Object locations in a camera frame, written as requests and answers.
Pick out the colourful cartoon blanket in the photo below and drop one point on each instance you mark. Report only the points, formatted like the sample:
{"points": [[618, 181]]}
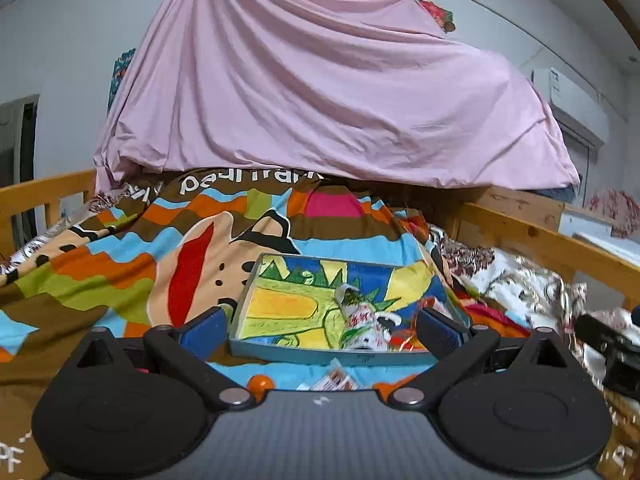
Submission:
{"points": [[164, 251]]}

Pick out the white air conditioner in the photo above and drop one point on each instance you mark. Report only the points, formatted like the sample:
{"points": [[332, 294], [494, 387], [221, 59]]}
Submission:
{"points": [[573, 108]]}

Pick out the wooden bed rail left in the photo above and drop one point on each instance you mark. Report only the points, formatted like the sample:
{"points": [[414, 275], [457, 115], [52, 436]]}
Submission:
{"points": [[47, 192]]}

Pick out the white green snack packet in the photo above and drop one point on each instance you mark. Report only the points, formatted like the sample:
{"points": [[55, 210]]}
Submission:
{"points": [[362, 331]]}

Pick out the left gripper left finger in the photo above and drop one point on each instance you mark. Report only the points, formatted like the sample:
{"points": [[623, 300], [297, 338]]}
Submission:
{"points": [[181, 354]]}

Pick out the pink draped sheet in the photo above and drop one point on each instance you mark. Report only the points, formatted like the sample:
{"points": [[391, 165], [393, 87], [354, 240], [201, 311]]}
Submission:
{"points": [[363, 89]]}

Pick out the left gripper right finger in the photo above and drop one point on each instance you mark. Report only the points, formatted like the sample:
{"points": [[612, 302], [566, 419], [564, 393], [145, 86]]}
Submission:
{"points": [[460, 353]]}

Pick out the floral quilt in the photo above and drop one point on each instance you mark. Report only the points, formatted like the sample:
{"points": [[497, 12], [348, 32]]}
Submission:
{"points": [[517, 294]]}

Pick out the orange tangerine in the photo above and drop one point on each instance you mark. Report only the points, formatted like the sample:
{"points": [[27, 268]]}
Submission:
{"points": [[259, 385]]}

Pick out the grey door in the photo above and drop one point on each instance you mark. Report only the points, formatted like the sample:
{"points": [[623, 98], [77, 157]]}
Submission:
{"points": [[18, 135]]}

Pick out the clear biscuit packet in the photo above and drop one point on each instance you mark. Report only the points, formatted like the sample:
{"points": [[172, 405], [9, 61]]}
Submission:
{"points": [[336, 379]]}

